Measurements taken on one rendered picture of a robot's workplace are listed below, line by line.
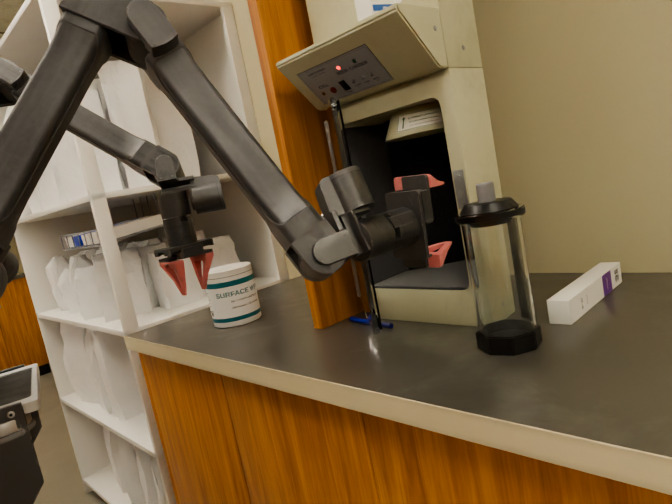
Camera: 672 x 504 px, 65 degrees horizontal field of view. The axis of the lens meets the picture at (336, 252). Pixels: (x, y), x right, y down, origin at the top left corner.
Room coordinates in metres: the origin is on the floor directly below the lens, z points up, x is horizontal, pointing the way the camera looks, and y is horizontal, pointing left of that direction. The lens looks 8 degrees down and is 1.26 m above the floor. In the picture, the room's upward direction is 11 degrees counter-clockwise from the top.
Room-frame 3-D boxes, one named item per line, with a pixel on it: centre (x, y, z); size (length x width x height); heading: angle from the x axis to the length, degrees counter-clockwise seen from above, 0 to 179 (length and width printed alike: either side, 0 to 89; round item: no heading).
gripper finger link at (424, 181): (0.82, -0.15, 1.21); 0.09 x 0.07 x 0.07; 131
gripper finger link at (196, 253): (1.07, 0.29, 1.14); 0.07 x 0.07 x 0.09; 43
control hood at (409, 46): (1.02, -0.10, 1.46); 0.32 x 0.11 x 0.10; 42
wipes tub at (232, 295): (1.40, 0.29, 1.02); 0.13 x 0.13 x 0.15
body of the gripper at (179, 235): (1.06, 0.30, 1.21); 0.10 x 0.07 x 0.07; 133
